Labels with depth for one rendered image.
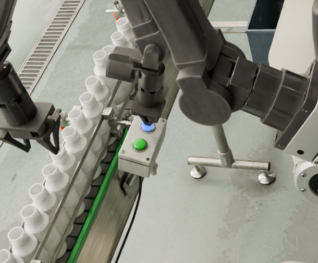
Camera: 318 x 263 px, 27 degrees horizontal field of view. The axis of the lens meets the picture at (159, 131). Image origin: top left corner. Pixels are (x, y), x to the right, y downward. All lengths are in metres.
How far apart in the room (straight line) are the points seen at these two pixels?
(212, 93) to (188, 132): 2.21
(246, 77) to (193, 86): 0.08
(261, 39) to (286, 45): 0.93
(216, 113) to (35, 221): 0.68
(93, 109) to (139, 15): 0.39
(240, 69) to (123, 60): 0.55
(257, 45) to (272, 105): 1.17
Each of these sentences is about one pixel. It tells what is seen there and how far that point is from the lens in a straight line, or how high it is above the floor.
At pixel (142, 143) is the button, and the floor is 1.12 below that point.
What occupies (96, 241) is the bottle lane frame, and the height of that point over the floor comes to 0.93.
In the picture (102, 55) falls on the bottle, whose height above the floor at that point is 1.19.
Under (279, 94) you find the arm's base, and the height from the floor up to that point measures 1.59.
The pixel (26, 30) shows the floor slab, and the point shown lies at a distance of 4.18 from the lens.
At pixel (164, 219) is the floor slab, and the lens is 2.81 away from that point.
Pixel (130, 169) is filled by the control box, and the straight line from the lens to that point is 1.58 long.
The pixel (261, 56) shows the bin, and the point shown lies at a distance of 2.09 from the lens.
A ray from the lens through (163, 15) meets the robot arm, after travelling 0.86.
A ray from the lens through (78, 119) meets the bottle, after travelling 1.62.
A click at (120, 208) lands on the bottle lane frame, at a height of 0.88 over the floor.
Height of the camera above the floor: 2.22
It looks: 45 degrees down
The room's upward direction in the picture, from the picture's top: 22 degrees counter-clockwise
